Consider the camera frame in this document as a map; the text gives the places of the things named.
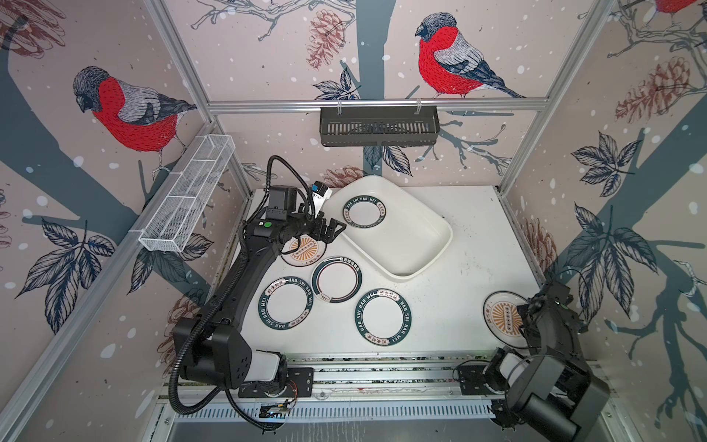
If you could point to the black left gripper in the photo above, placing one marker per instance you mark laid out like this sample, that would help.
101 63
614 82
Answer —
329 235

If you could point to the green rim plate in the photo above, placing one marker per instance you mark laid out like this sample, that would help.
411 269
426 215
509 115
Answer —
336 279
285 303
364 211
383 317

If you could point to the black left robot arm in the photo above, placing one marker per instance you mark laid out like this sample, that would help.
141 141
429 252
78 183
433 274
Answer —
209 347

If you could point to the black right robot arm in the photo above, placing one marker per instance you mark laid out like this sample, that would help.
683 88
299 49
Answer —
552 389

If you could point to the white plastic bin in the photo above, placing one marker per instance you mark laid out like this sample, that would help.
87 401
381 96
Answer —
409 240

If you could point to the green rim plate front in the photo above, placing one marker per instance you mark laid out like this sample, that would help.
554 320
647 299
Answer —
383 317

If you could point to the horizontal aluminium crossbar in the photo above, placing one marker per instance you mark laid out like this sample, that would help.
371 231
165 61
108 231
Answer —
452 105

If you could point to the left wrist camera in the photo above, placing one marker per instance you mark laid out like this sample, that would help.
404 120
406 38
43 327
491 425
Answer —
320 194

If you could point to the black hanging wire basket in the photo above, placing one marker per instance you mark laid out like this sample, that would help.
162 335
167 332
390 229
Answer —
379 126

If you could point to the aluminium rail base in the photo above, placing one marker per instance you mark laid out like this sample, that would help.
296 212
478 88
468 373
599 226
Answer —
388 376

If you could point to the white mesh wall shelf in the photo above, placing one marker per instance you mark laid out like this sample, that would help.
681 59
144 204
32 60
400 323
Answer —
176 218

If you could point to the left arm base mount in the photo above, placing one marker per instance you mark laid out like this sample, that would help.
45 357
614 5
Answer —
294 383

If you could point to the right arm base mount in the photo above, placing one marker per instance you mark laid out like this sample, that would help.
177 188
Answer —
478 380

